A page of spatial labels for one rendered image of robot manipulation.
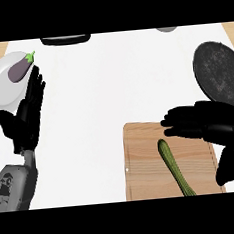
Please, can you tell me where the wooden cutting board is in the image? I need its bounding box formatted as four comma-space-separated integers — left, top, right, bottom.
119, 114, 227, 203

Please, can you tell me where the dark grey round pan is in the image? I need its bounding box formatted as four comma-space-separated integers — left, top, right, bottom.
190, 39, 234, 113

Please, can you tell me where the grey round object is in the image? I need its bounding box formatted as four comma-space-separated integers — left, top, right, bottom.
154, 25, 180, 34

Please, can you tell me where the purple eggplant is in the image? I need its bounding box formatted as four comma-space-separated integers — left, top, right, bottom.
5, 50, 39, 84

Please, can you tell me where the white round plate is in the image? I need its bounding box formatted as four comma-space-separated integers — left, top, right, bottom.
0, 49, 41, 120

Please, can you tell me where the black flat appliance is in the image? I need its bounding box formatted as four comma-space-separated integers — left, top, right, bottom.
39, 33, 92, 47

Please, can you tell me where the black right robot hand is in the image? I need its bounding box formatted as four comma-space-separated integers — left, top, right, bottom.
158, 97, 234, 192

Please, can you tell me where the long green squash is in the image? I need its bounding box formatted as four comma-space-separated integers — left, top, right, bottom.
156, 136, 198, 199

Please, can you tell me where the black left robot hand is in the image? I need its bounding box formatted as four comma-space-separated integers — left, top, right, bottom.
0, 63, 53, 157

